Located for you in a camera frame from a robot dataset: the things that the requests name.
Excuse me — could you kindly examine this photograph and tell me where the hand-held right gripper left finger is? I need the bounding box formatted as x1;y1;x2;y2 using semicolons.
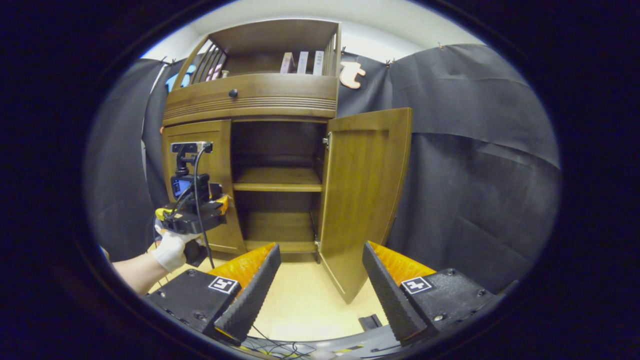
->
145;242;282;346

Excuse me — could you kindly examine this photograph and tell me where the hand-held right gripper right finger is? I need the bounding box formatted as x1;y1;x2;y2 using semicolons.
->
362;241;501;347

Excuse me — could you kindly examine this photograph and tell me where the wooden cabinet door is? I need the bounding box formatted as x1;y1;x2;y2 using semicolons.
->
161;120;247;256
317;107;413;305

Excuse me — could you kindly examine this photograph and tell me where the wooden double-door shoe cabinet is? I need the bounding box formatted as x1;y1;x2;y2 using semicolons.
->
161;19;413;305

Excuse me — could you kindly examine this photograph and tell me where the wooden inner shelf board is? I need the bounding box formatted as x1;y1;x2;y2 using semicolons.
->
232;167;323;193

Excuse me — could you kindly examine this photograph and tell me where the black backdrop cloth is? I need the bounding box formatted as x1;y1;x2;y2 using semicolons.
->
82;44;561;293

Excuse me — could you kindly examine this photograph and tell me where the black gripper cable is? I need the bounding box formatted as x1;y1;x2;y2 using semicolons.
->
192;145;216;270

